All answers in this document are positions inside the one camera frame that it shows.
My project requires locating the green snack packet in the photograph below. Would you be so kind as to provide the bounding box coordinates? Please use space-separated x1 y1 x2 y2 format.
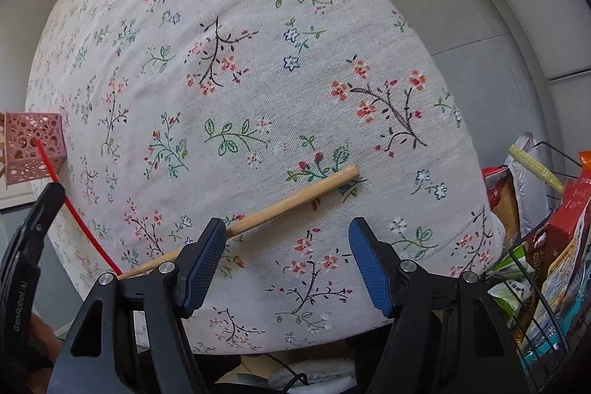
488 244 542 323

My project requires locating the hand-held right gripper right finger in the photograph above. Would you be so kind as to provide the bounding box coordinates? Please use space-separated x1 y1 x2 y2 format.
349 217 529 394

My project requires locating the white plastic bag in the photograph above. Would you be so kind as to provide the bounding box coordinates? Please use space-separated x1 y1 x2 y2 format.
503 132 552 235

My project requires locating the floral tablecloth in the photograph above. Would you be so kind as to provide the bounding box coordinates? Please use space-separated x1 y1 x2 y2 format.
25 0 506 353

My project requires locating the person's left hand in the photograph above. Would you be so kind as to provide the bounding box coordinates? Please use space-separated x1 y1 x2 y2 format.
30 315 62 359

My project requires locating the blue snack packet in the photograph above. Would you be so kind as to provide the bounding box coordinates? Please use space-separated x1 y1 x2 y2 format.
524 297 591 378

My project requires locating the black cable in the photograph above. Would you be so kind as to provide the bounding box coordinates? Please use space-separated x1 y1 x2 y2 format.
265 352 308 394

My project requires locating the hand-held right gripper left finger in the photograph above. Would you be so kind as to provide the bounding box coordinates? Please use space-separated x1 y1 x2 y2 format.
48 217 227 394

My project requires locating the light wooden chopstick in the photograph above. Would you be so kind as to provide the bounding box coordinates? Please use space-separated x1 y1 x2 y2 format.
117 165 359 280

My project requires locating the red snack packet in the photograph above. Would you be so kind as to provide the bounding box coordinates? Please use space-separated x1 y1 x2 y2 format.
481 165 509 212

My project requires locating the white shelf board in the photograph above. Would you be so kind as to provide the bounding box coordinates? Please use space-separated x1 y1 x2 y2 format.
0 179 47 214

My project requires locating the black wire basket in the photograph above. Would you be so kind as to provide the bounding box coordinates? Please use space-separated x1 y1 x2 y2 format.
480 140 591 394

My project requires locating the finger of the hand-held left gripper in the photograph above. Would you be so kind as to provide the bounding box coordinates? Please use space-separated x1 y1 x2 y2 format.
0 182 66 279

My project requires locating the red plastic chopstick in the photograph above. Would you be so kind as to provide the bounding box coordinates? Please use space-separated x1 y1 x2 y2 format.
34 138 125 277

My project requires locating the red snack box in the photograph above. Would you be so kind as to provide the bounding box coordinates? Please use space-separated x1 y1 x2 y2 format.
547 170 591 288

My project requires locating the pale yellow stick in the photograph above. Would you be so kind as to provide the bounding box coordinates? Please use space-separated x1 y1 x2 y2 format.
509 145 566 194

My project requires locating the pink perforated utensil holder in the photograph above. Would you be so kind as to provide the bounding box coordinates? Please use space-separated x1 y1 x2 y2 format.
0 112 65 187

